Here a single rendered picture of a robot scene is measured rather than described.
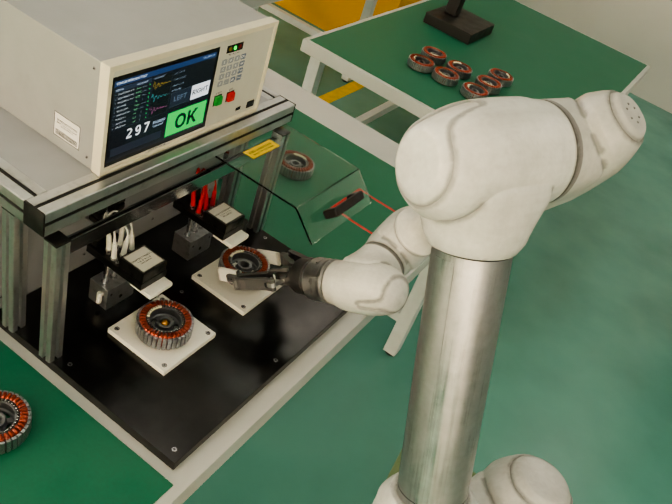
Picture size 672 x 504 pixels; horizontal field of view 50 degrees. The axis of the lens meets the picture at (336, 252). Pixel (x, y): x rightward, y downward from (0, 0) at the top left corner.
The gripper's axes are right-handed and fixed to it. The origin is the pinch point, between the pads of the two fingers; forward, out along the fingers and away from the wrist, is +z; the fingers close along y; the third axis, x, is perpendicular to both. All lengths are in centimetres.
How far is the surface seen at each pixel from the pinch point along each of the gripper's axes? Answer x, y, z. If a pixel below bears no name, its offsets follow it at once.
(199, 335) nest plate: 7.7, 19.0, -4.5
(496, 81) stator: -13, -177, 29
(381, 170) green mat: -1, -76, 17
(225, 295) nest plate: 4.7, 6.6, 0.5
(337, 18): -41, -300, 208
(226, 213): -12.1, 1.0, 1.8
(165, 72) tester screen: -45, 22, -14
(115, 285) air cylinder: -4.6, 27.2, 8.2
